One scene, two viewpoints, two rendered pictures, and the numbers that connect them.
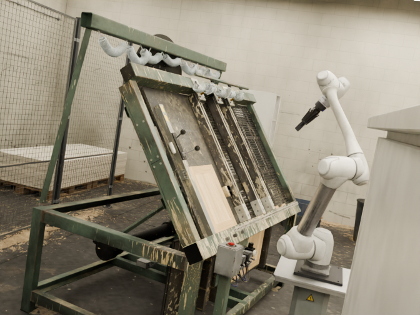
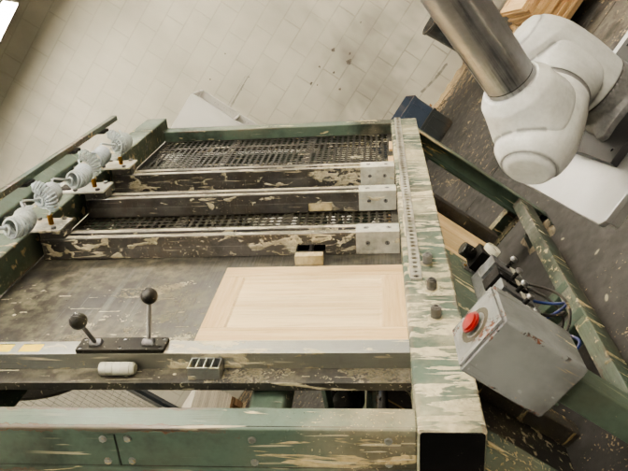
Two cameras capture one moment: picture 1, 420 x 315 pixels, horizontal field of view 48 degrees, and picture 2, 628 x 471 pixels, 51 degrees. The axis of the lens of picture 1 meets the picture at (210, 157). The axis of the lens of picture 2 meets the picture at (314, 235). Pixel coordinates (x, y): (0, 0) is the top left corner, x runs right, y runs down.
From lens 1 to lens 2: 1.69 m
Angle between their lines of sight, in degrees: 3
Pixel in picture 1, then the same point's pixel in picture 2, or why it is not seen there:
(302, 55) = (151, 30)
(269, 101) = (199, 110)
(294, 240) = (527, 121)
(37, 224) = not seen: outside the picture
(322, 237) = (543, 38)
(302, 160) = (323, 102)
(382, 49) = not seen: outside the picture
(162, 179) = (178, 452)
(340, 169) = not seen: outside the picture
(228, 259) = (520, 355)
